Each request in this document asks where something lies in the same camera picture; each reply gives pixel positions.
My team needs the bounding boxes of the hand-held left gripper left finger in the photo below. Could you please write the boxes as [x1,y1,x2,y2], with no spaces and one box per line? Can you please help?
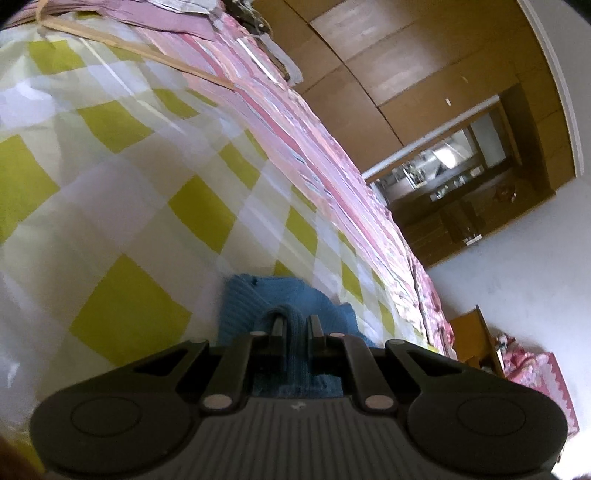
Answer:
[122,315,285,413]

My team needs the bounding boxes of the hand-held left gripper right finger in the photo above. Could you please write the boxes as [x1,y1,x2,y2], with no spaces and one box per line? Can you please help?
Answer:
[307,315,467,412]

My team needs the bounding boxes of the blue striped knit sweater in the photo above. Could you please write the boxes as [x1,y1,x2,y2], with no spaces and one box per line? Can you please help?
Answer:
[216,274,371,400]

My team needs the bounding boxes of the wooden headboard cabinet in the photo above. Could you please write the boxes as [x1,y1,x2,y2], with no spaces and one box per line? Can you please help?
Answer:
[449,304,509,380]

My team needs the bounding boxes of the dark wooden door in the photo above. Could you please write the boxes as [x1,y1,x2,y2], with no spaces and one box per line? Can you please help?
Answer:
[392,178,490,269]

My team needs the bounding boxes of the yellow checked blanket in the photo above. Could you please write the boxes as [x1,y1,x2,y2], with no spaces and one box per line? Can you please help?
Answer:
[0,9,444,432]

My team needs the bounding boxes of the pink striped bedsheet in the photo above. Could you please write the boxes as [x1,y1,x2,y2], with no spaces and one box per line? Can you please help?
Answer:
[46,0,457,358]

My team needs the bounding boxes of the pink floral quilt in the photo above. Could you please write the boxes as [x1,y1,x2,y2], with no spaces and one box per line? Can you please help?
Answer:
[496,335,581,437]

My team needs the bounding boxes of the wooden wardrobe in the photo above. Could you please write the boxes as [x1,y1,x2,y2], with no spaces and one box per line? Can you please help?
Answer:
[252,0,580,195]

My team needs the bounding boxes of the thin wooden stick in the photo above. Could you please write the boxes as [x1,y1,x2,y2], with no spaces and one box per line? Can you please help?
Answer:
[36,0,237,89]

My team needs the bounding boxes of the grey patterned cloth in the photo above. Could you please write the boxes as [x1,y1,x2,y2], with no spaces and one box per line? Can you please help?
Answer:
[152,0,219,14]

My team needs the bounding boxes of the mauve cloth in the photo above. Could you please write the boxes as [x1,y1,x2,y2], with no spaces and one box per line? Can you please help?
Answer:
[9,0,220,43]

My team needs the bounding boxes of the dark tangled straps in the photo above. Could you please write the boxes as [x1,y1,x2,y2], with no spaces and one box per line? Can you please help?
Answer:
[226,0,303,85]

